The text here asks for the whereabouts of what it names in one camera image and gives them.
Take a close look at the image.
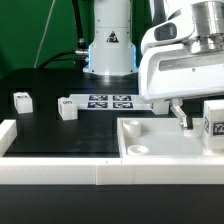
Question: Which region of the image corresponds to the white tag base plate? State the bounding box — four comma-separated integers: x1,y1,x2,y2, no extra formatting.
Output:
70,94,150,110

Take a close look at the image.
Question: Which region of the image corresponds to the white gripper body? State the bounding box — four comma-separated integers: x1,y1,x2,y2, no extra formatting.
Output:
138,44,224,102

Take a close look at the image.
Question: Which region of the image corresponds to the white U-shaped fence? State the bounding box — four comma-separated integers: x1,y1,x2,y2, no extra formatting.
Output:
0,120,224,185

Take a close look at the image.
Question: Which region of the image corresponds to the black thick cable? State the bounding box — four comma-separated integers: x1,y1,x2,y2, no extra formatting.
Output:
37,0,90,70

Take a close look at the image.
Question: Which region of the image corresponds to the thin grey cable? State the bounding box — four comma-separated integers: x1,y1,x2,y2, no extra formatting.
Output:
33,0,57,69

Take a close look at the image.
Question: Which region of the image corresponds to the white square tabletop part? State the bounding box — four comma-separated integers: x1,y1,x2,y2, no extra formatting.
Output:
117,118,224,158

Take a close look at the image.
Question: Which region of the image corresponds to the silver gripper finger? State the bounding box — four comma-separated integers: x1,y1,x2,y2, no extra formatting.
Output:
170,99,188,129

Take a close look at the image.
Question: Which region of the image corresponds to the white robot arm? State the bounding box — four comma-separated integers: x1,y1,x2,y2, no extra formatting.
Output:
84,0,224,103

